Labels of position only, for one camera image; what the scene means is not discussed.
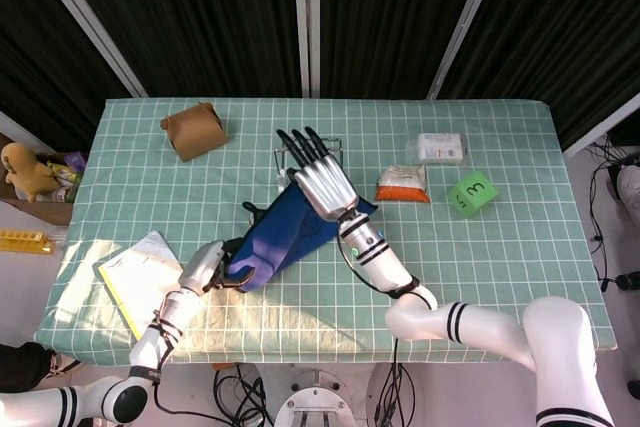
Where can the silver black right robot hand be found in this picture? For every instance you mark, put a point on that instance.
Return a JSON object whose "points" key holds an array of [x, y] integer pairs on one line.
{"points": [[327, 187]]}

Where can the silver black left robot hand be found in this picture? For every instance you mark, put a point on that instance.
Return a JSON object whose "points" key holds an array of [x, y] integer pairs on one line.
{"points": [[202, 267]]}

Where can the silver robot base column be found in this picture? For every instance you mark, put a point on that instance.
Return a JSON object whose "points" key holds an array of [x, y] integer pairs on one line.
{"points": [[315, 402]]}

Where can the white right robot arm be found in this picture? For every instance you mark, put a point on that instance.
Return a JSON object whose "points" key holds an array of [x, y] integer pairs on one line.
{"points": [[380, 262]]}

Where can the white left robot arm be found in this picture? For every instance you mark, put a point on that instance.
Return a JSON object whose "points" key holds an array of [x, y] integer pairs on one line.
{"points": [[150, 347]]}

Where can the yellow white notebook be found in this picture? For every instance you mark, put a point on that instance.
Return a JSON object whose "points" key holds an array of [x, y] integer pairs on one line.
{"points": [[135, 272]]}

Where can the orange white snack bag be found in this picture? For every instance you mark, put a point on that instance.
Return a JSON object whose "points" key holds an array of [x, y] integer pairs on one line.
{"points": [[402, 182]]}

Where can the white sealed packet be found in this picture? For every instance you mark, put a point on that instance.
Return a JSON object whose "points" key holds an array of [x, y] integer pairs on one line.
{"points": [[440, 149]]}

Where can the green checked tablecloth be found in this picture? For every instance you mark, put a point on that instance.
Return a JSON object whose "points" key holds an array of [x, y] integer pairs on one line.
{"points": [[320, 317]]}

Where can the brown cardboard carry box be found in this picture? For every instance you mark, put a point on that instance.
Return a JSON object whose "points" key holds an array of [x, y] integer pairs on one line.
{"points": [[195, 132]]}

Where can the green numbered foam cube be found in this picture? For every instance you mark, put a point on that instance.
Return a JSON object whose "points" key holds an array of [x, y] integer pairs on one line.
{"points": [[472, 194]]}

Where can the green packet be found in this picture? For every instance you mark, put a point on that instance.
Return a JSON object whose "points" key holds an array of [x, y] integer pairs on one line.
{"points": [[67, 182]]}

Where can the purple packet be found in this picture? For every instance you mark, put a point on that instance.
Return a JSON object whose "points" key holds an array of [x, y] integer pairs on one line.
{"points": [[76, 162]]}

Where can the black white sneaker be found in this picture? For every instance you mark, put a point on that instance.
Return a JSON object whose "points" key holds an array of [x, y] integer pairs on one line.
{"points": [[67, 363]]}

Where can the open cardboard storage box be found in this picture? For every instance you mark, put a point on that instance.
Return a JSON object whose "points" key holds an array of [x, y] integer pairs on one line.
{"points": [[40, 212]]}

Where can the black pleated curtain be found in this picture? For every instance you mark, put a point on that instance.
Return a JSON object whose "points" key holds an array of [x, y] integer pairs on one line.
{"points": [[40, 47], [560, 37], [390, 22], [200, 22]]}

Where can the yellow plastic tray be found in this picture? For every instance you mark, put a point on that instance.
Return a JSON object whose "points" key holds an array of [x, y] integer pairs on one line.
{"points": [[25, 242]]}

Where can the yellow plush toy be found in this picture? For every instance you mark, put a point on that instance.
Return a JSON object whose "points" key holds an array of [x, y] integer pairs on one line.
{"points": [[25, 167]]}

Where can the black trouser leg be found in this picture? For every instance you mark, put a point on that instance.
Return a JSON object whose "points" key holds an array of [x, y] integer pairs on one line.
{"points": [[22, 367]]}

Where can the white rounded floor object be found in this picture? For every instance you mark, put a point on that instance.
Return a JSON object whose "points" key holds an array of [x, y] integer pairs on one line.
{"points": [[629, 187]]}

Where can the white frame post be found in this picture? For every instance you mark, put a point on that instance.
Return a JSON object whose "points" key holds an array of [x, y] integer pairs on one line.
{"points": [[92, 22], [300, 22], [466, 22]]}

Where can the white frame beam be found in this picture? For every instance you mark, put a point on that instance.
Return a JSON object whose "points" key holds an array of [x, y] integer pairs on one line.
{"points": [[605, 131]]}

